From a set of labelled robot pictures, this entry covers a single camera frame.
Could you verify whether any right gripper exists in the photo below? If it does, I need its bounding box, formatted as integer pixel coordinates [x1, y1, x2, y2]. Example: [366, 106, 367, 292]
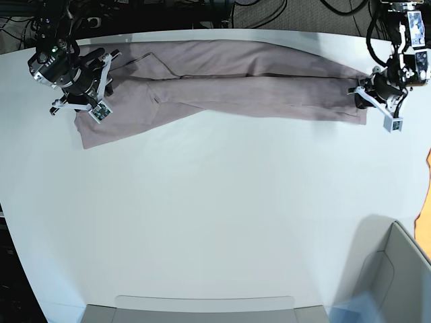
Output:
[59, 48, 121, 104]

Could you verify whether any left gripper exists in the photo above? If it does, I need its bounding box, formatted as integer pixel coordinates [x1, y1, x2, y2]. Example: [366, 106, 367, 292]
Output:
[354, 73, 404, 110]

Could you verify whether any mauve T-shirt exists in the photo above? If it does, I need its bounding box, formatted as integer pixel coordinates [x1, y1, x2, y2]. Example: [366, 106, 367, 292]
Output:
[75, 40, 366, 149]

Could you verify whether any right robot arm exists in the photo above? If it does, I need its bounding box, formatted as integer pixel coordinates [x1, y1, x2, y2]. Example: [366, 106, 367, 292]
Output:
[28, 1, 121, 108]

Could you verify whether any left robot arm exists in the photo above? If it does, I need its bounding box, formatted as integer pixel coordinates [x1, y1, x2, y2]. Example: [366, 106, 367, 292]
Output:
[350, 1, 430, 118]

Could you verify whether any orange object at right edge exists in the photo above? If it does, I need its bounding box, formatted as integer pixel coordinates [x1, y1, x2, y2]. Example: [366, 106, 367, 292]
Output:
[414, 153, 430, 254]

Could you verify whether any grey box at right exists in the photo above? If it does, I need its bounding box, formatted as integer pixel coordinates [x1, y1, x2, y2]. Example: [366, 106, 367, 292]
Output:
[354, 221, 430, 322]

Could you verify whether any blue translucent object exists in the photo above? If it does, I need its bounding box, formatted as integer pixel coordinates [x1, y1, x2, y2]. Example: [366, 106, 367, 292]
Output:
[328, 292, 378, 323]

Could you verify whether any grey bin at bottom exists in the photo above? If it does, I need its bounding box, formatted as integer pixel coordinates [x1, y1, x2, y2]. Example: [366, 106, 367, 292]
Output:
[81, 295, 329, 322]

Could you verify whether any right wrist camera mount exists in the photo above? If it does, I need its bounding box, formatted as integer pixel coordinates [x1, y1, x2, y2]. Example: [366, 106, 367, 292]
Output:
[50, 48, 121, 123]

